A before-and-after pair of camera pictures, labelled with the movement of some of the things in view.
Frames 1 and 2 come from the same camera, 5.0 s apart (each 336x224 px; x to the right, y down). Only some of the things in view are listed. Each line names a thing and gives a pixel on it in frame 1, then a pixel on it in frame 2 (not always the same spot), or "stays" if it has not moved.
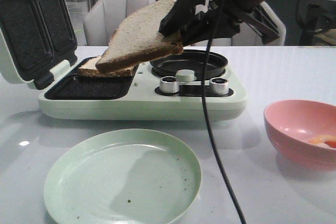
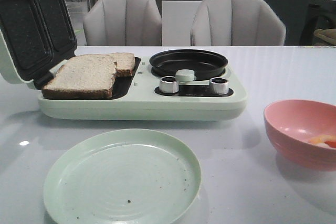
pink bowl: (304, 132) stays
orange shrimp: (329, 140) stays
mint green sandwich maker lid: (37, 33) stays
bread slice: (88, 69) → (125, 63)
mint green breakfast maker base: (147, 96) stays
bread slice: (137, 39) → (81, 76)
